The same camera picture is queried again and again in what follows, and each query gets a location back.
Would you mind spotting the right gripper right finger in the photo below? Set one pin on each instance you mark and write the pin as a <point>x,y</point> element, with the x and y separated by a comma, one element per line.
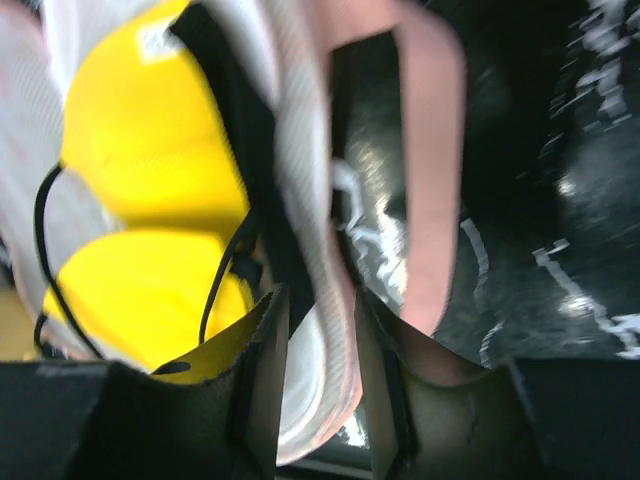
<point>432,414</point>

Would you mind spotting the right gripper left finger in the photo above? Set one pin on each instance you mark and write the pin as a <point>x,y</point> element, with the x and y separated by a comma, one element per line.
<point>213,413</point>

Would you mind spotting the yellow bra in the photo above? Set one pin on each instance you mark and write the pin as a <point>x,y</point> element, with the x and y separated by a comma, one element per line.
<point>143,131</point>

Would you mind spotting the pink floral mesh laundry bag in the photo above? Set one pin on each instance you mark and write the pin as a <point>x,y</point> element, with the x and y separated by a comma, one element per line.
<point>291,79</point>

